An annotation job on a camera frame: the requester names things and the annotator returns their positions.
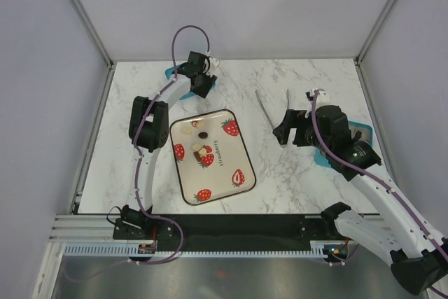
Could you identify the white cube chocolate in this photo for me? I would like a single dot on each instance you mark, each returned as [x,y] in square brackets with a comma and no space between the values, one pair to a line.
[196,147]
[187,131]

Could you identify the aluminium frame post right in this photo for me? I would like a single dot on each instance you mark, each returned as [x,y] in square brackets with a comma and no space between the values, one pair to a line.
[376,28]

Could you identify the dark round cup chocolate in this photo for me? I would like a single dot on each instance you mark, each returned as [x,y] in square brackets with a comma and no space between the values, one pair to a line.
[202,135]

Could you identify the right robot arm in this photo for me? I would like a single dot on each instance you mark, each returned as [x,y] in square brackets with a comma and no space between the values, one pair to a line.
[413,249]

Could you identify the aluminium frame post left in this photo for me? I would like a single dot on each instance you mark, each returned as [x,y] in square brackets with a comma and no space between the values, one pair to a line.
[91,31]

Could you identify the metal tongs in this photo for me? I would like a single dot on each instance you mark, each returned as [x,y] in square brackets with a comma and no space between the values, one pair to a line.
[271,124]

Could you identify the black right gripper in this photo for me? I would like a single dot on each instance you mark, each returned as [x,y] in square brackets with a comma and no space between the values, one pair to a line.
[292,119]

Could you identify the teal chocolate box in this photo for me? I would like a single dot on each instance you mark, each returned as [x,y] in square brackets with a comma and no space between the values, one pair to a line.
[366,135]

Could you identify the teal box lid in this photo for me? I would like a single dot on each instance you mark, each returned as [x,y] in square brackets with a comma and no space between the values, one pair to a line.
[169,72]

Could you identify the brown square chocolate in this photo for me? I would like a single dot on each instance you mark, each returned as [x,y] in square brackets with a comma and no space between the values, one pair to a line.
[197,156]

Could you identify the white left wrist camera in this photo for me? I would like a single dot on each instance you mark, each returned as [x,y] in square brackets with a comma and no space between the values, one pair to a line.
[211,65]

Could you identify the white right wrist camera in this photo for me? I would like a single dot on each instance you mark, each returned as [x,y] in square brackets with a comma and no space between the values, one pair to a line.
[319,96]

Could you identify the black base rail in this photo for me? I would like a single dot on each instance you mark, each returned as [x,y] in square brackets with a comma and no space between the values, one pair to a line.
[209,233]

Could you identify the aluminium frame post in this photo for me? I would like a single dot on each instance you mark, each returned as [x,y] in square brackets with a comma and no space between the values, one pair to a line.
[91,31]
[376,28]

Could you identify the aluminium front rail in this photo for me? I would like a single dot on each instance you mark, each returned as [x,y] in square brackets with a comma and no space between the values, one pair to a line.
[81,228]

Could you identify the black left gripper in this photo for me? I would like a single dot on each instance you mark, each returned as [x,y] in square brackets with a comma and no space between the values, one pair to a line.
[209,82]

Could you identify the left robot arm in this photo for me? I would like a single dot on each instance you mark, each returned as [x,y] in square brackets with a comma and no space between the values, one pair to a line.
[149,132]

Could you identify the strawberry print serving tray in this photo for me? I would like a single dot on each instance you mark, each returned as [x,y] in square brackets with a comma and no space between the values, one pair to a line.
[225,170]

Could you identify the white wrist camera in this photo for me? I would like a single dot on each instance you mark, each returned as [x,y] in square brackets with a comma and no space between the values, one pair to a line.
[319,96]
[211,65]

